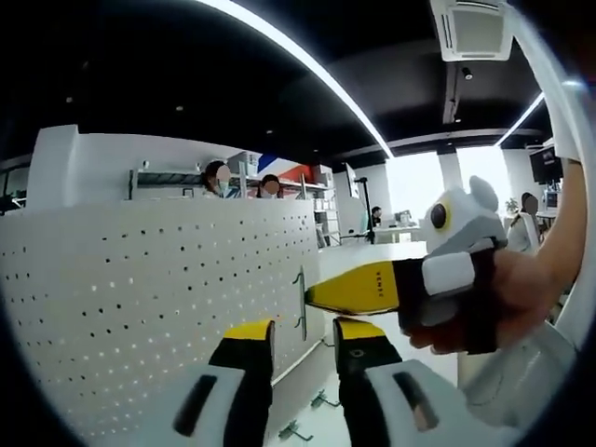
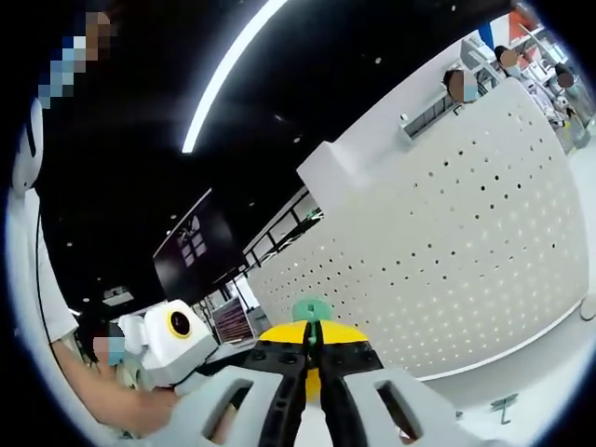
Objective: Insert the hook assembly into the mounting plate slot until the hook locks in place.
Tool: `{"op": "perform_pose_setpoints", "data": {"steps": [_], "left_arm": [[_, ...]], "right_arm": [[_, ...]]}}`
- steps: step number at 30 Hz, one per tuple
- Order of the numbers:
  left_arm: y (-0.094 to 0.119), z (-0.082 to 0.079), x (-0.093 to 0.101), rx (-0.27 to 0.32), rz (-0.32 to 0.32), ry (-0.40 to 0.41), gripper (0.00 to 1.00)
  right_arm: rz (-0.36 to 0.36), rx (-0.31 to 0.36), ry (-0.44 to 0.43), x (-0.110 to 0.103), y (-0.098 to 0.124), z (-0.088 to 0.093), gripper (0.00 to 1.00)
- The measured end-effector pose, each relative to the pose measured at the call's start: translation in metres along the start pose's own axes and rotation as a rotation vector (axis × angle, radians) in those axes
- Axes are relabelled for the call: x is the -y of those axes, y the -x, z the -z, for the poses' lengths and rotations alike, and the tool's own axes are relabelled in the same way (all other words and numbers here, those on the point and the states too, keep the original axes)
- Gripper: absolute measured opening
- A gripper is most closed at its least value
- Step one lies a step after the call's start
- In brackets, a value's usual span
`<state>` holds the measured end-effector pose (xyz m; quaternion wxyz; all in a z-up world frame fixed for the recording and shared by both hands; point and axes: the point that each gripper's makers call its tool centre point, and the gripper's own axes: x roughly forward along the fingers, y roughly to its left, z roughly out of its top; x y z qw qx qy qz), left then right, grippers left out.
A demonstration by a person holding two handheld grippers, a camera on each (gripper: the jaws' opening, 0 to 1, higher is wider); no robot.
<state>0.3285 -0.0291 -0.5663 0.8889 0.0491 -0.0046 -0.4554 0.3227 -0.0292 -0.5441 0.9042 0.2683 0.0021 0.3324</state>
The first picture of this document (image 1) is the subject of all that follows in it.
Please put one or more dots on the green hook assembly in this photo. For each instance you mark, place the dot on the green hook assembly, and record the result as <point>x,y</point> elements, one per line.
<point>291,430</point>
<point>303,302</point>
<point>323,398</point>

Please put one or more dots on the white shelf unit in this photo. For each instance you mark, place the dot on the white shelf unit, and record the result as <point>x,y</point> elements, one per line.
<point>321,205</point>

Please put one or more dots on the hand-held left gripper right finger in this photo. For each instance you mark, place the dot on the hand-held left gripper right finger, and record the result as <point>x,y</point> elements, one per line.
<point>363,368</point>

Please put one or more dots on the long ceiling light strip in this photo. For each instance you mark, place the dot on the long ceiling light strip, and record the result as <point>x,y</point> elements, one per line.
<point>347,95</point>

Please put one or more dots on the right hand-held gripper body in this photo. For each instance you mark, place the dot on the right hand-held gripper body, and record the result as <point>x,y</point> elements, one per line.
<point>465,223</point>

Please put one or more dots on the black tripod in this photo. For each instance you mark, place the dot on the black tripod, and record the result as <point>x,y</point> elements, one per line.
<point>368,205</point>

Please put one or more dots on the grey metal shelf rack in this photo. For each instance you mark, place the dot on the grey metal shelf rack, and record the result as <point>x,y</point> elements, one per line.
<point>163,176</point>

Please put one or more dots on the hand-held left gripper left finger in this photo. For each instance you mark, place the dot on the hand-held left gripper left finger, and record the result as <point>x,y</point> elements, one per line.
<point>242,372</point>

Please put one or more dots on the black ceiling spotlight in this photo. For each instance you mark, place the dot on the black ceiling spotlight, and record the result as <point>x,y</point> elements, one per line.
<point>465,72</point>

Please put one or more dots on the ceiling air conditioner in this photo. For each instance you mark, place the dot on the ceiling air conditioner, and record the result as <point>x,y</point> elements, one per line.
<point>475,32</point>

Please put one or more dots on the short ceiling light strip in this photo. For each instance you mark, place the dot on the short ceiling light strip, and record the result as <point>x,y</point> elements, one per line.
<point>521,120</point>

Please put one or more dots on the white pegboard mounting plate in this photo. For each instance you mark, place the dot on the white pegboard mounting plate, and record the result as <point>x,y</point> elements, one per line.
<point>139,216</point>

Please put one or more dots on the person's right hand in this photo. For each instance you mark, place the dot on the person's right hand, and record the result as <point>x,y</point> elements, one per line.
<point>517,293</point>

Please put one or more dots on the small white camera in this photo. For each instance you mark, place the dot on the small white camera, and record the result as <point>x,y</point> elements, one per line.
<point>146,164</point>

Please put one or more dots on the black monitor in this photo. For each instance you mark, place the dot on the black monitor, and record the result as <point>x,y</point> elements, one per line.
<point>545,163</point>

